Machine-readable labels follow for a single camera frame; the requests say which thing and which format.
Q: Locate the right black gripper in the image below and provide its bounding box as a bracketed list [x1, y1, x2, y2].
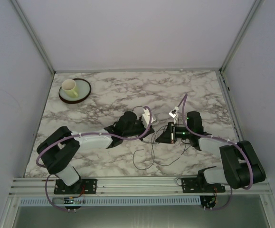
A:
[155, 122, 192, 144]

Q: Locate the black thin wire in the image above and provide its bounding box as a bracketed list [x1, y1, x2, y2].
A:
[130, 105, 192, 170]

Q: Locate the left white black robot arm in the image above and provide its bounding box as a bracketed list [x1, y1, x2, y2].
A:
[37, 109, 156, 188]

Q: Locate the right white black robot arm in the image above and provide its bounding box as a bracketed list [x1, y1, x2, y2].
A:
[156, 111, 266, 192]

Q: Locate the white plate with dark rim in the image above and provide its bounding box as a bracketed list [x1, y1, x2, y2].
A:
[58, 78, 92, 104]

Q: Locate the yellow-green mug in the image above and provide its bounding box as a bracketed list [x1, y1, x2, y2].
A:
[61, 79, 79, 98]

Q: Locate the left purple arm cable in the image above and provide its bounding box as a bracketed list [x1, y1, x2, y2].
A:
[36, 106, 152, 212]

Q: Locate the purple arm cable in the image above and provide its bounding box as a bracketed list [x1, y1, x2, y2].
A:
[176, 94, 254, 211]
[36, 106, 152, 212]

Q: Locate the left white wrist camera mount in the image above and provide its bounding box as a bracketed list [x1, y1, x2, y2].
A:
[142, 111, 157, 128]

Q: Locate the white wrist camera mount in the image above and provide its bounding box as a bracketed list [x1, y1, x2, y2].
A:
[142, 111, 157, 128]
[169, 108, 179, 124]

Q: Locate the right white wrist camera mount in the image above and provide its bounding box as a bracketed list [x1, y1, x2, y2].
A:
[169, 108, 179, 124]

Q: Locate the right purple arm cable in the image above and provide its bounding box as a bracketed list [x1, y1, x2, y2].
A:
[176, 94, 254, 211]

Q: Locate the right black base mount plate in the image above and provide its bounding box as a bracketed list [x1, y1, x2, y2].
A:
[181, 177, 226, 193]

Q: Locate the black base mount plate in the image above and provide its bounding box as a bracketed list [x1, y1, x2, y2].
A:
[181, 177, 226, 193]
[54, 178, 97, 195]

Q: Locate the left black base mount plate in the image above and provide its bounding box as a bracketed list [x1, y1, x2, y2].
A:
[54, 178, 97, 195]

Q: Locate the blue slotted cable duct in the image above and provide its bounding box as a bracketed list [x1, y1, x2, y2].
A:
[20, 196, 201, 207]

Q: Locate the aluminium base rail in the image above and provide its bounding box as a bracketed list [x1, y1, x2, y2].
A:
[10, 174, 271, 198]

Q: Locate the right aluminium frame post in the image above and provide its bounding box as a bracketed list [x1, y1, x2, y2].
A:
[219, 0, 264, 74]

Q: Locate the aluminium frame post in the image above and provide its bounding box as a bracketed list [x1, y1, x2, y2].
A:
[219, 0, 264, 74]
[10, 0, 56, 75]

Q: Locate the left aluminium frame post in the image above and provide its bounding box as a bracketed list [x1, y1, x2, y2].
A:
[10, 0, 56, 75]

